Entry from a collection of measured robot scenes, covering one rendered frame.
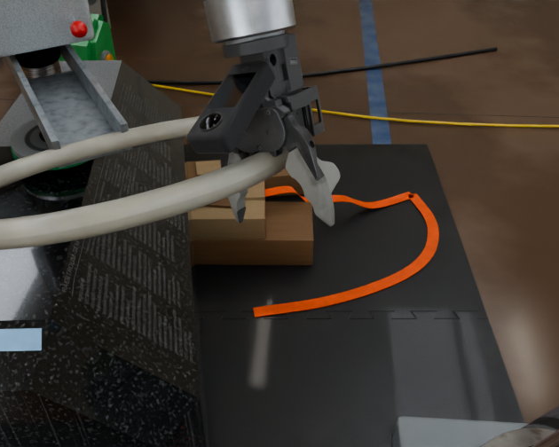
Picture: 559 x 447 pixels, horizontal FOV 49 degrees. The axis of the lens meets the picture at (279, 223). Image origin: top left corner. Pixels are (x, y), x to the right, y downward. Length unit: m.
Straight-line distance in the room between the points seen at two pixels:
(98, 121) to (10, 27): 0.28
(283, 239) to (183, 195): 1.71
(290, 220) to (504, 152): 1.28
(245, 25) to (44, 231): 0.27
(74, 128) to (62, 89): 0.17
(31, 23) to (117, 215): 0.78
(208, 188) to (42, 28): 0.79
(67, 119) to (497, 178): 2.24
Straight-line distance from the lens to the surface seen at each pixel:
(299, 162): 0.64
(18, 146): 1.53
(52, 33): 1.34
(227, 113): 0.60
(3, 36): 1.32
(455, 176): 2.99
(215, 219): 2.25
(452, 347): 2.19
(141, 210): 0.59
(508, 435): 0.54
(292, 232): 2.33
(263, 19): 0.63
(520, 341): 2.30
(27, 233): 0.62
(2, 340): 1.18
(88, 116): 1.17
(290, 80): 0.69
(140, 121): 1.80
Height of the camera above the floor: 1.65
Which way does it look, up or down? 40 degrees down
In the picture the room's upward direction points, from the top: straight up
